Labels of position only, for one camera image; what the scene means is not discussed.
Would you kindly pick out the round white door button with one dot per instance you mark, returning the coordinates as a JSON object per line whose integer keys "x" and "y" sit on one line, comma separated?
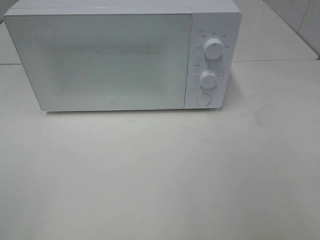
{"x": 203, "y": 99}

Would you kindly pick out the white microwave knob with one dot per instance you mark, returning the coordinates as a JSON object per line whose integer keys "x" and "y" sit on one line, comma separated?
{"x": 213, "y": 47}
{"x": 208, "y": 80}

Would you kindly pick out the white microwave door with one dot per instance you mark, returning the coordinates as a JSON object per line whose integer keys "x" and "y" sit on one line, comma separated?
{"x": 104, "y": 62}

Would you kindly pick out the white microwave oven body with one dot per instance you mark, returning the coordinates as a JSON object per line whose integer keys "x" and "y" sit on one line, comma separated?
{"x": 221, "y": 18}

